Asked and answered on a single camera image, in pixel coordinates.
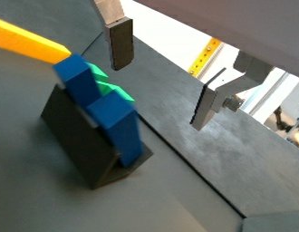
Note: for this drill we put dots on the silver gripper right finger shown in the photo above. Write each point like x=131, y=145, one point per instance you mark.
x=213, y=100

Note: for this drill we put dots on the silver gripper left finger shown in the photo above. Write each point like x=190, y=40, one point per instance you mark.
x=119, y=32

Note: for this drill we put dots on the blue U-shaped block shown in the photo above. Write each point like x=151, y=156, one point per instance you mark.
x=111, y=111

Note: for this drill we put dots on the black angled fixture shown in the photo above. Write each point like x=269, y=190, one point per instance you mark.
x=94, y=155

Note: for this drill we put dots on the yellow long block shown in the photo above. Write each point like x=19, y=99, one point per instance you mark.
x=21, y=41

